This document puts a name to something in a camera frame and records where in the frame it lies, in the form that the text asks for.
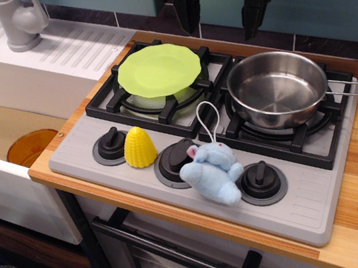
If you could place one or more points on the green plastic plate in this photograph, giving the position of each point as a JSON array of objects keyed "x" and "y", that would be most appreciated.
[{"x": 159, "y": 70}]

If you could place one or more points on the stainless steel pan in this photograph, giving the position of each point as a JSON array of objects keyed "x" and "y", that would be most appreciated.
[{"x": 279, "y": 90}]

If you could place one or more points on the black left burner grate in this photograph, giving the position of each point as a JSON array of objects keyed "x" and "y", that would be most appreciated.
[{"x": 172, "y": 114}]

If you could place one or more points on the black burner grate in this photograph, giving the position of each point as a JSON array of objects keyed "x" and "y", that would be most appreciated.
[
  {"x": 320, "y": 142},
  {"x": 172, "y": 114}
]

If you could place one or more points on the black right burner grate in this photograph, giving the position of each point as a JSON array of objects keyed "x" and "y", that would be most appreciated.
[{"x": 320, "y": 142}]

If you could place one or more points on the yellow plastic corn toy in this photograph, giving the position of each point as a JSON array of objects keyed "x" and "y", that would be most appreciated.
[{"x": 139, "y": 149}]

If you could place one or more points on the blue stuffed hippo toy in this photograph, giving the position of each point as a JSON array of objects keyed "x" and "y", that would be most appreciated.
[{"x": 214, "y": 168}]

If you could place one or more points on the black middle stove knob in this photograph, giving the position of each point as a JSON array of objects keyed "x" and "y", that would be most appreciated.
[{"x": 169, "y": 163}]

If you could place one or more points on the black stove knob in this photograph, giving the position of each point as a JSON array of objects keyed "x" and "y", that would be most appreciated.
[
  {"x": 262, "y": 184},
  {"x": 108, "y": 150},
  {"x": 169, "y": 163}
]

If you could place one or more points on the black left stove knob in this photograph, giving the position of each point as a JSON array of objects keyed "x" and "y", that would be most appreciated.
[{"x": 108, "y": 150}]

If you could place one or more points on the black right stove knob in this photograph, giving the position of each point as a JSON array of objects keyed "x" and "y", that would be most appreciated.
[{"x": 262, "y": 184}]

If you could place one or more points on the grey toy faucet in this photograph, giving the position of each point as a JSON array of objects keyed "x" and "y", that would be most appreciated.
[{"x": 22, "y": 25}]

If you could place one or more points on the grey toy stove top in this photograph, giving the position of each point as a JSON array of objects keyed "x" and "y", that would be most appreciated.
[{"x": 306, "y": 212}]

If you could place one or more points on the white toy sink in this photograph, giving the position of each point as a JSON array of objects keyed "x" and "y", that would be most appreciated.
[{"x": 40, "y": 89}]

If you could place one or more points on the orange plastic bowl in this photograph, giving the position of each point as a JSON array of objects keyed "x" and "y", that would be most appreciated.
[{"x": 27, "y": 149}]

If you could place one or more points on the toy oven door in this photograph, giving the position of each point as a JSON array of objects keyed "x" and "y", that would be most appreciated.
[{"x": 132, "y": 240}]

